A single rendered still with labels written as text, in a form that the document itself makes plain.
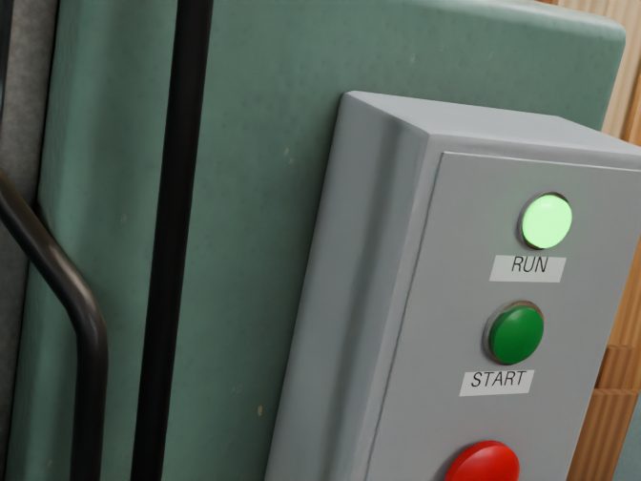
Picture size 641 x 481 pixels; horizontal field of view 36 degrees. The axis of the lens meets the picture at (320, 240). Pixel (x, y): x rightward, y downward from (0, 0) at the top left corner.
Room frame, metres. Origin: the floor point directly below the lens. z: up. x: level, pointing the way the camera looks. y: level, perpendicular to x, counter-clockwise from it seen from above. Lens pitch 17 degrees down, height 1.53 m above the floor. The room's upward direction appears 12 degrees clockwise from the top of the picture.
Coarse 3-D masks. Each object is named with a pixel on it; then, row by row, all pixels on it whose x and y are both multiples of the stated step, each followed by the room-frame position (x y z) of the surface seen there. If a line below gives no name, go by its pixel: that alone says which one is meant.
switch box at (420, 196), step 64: (384, 128) 0.31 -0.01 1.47; (448, 128) 0.30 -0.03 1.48; (512, 128) 0.32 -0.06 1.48; (576, 128) 0.36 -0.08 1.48; (384, 192) 0.30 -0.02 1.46; (448, 192) 0.29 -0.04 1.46; (512, 192) 0.30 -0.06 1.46; (576, 192) 0.32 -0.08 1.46; (640, 192) 0.33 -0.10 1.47; (320, 256) 0.33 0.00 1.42; (384, 256) 0.29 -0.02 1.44; (448, 256) 0.29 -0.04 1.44; (576, 256) 0.32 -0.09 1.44; (320, 320) 0.32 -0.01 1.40; (384, 320) 0.29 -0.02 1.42; (448, 320) 0.30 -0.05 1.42; (576, 320) 0.32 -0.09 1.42; (320, 384) 0.31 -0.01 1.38; (384, 384) 0.29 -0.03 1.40; (448, 384) 0.30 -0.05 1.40; (576, 384) 0.33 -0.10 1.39; (320, 448) 0.31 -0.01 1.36; (384, 448) 0.29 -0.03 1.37; (448, 448) 0.30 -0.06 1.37; (512, 448) 0.32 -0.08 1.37
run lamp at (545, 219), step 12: (540, 192) 0.31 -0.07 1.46; (552, 192) 0.31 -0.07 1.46; (528, 204) 0.30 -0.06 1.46; (540, 204) 0.30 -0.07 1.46; (552, 204) 0.30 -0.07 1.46; (564, 204) 0.31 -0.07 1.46; (528, 216) 0.30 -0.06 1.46; (540, 216) 0.30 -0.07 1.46; (552, 216) 0.30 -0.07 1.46; (564, 216) 0.31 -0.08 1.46; (528, 228) 0.30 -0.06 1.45; (540, 228) 0.30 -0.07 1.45; (552, 228) 0.30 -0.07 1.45; (564, 228) 0.31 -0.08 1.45; (528, 240) 0.31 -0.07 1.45; (540, 240) 0.30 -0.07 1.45; (552, 240) 0.31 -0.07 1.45
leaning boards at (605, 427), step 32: (544, 0) 1.92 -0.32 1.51; (576, 0) 1.93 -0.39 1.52; (608, 0) 1.96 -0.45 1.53; (640, 0) 2.03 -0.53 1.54; (640, 32) 2.03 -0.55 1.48; (640, 64) 2.04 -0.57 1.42; (640, 96) 2.00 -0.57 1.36; (608, 128) 2.01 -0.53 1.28; (640, 128) 2.00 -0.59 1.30; (640, 256) 2.03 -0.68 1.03; (640, 288) 2.03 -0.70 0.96; (640, 320) 2.04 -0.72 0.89; (608, 352) 1.92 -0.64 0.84; (640, 352) 2.04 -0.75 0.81; (608, 384) 1.93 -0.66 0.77; (640, 384) 2.05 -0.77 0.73; (608, 416) 1.84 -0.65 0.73; (576, 448) 1.81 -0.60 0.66; (608, 448) 1.84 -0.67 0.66; (576, 480) 1.82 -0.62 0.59; (608, 480) 1.85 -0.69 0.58
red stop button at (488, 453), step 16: (480, 448) 0.30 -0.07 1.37; (496, 448) 0.30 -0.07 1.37; (464, 464) 0.30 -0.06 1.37; (480, 464) 0.30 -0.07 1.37; (496, 464) 0.30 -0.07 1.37; (512, 464) 0.31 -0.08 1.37; (448, 480) 0.30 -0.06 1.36; (464, 480) 0.30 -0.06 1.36; (480, 480) 0.30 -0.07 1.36; (496, 480) 0.30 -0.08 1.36; (512, 480) 0.31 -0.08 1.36
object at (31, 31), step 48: (0, 0) 0.34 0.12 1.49; (48, 0) 0.32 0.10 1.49; (0, 48) 0.33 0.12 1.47; (48, 48) 0.32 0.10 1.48; (0, 96) 0.32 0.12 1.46; (0, 144) 0.32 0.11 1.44; (0, 240) 0.32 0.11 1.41; (0, 288) 0.32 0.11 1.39; (0, 336) 0.32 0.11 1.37; (0, 384) 0.32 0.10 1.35; (0, 432) 0.32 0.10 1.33; (0, 480) 0.32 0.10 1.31
